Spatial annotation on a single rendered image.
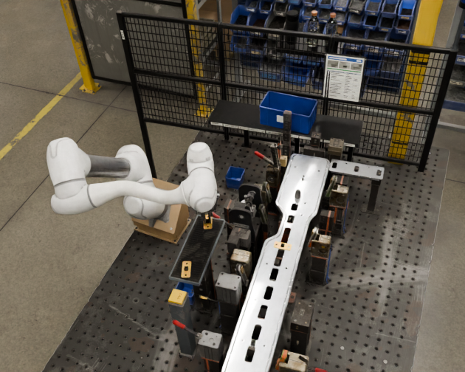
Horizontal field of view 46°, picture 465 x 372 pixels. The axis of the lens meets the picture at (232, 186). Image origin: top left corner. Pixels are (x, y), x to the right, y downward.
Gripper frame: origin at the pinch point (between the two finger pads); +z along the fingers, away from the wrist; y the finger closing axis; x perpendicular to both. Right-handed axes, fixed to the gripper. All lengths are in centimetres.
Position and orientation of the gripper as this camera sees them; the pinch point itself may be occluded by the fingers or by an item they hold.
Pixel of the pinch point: (207, 215)
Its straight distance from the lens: 244.5
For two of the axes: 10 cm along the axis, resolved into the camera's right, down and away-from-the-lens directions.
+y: 10.0, -0.5, -0.2
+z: 0.5, 7.0, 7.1
